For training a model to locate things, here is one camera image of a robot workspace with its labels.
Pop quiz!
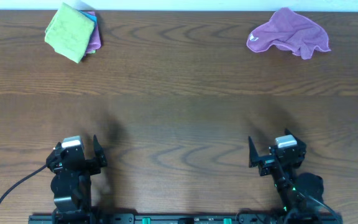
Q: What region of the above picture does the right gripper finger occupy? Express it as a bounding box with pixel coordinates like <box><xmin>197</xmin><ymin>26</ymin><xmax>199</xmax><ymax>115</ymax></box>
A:
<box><xmin>284</xmin><ymin>128</ymin><xmax>306</xmax><ymax>146</ymax></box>
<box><xmin>248</xmin><ymin>136</ymin><xmax>259</xmax><ymax>168</ymax></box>

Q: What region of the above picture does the purple microfiber cloth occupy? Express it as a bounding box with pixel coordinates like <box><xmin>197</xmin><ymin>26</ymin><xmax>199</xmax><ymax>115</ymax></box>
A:
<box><xmin>246</xmin><ymin>7</ymin><xmax>331</xmax><ymax>60</ymax></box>

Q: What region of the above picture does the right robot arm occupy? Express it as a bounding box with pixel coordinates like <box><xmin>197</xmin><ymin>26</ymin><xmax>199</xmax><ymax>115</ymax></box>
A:
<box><xmin>248</xmin><ymin>129</ymin><xmax>324</xmax><ymax>223</ymax></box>

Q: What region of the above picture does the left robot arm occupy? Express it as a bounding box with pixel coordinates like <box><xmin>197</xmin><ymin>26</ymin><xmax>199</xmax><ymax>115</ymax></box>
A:
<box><xmin>46</xmin><ymin>136</ymin><xmax>108</xmax><ymax>223</ymax></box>

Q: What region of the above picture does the folded purple cloth in stack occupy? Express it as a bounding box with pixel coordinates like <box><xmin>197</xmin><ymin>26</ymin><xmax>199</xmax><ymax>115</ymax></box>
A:
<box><xmin>85</xmin><ymin>22</ymin><xmax>101</xmax><ymax>53</ymax></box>

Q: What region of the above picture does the folded green cloth on top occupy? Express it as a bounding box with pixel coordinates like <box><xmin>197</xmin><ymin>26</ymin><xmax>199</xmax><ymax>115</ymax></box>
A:
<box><xmin>44</xmin><ymin>2</ymin><xmax>94</xmax><ymax>63</ymax></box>

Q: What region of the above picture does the folded blue cloth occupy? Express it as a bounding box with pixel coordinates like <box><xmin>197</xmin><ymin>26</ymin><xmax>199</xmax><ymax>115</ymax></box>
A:
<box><xmin>80</xmin><ymin>11</ymin><xmax>97</xmax><ymax>26</ymax></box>

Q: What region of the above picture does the right black cable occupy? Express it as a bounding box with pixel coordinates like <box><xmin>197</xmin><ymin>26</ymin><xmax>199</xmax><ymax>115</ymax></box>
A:
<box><xmin>273</xmin><ymin>155</ymin><xmax>343</xmax><ymax>224</ymax></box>

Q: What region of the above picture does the black cable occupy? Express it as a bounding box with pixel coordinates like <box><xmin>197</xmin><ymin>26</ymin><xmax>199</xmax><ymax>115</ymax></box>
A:
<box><xmin>0</xmin><ymin>164</ymin><xmax>48</xmax><ymax>224</ymax></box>
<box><xmin>273</xmin><ymin>155</ymin><xmax>343</xmax><ymax>224</ymax></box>

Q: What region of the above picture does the left black cable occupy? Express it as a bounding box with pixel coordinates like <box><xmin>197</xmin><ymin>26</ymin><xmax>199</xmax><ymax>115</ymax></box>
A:
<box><xmin>0</xmin><ymin>164</ymin><xmax>48</xmax><ymax>224</ymax></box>

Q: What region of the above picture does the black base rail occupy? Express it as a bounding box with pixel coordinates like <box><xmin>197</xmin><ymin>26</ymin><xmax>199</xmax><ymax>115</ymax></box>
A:
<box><xmin>28</xmin><ymin>213</ymin><xmax>342</xmax><ymax>224</ymax></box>

